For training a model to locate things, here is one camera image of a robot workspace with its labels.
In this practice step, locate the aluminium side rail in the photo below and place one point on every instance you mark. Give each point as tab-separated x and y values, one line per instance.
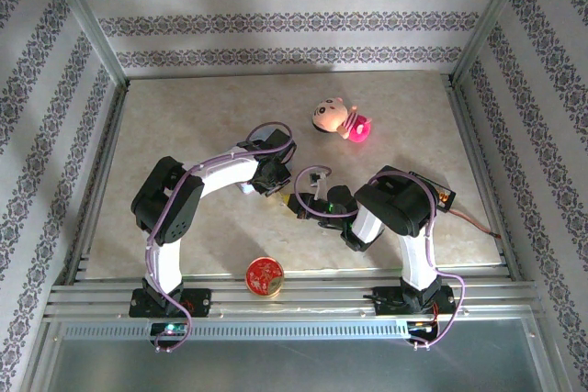
473	144
110	144

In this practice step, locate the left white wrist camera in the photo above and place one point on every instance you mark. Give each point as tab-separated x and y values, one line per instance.
259	134

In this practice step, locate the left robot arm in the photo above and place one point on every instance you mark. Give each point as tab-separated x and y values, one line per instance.
165	199

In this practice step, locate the plush doll in pink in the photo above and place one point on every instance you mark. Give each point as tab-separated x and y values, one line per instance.
335	119

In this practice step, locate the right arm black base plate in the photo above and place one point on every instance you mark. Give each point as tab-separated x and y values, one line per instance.
386	302

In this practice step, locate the red round tin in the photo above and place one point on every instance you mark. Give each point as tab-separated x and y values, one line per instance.
264	276

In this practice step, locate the grey metal sheet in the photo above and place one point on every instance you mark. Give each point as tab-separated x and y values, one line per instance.
294	364

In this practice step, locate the long aluminium rail frame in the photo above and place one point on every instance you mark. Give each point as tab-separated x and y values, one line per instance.
321	302

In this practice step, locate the aluminium corner post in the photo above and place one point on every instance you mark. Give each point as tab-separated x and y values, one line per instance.
490	20
87	20

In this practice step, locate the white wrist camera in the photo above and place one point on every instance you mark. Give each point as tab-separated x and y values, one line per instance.
318	183
259	134

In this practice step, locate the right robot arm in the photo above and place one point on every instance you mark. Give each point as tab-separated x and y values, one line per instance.
395	199

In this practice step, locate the black module with orange connectors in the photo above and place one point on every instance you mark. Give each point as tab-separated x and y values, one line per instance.
441	197

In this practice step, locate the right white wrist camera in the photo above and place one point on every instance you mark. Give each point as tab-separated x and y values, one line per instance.
318	183

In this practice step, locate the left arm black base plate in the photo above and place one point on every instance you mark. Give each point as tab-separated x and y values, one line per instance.
200	302

